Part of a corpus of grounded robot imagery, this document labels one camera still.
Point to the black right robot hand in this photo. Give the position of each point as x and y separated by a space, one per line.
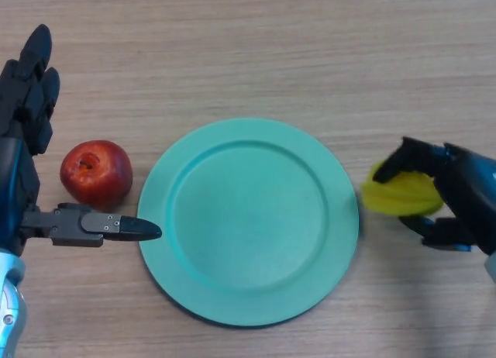
469 191

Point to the green round plate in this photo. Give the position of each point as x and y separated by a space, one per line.
248 226

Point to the red apple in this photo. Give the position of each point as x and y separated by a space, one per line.
97 176

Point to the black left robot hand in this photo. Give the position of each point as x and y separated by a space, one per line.
15 172

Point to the yellow starfruit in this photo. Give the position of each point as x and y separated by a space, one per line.
403 197

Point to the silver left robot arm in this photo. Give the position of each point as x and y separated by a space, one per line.
9 307

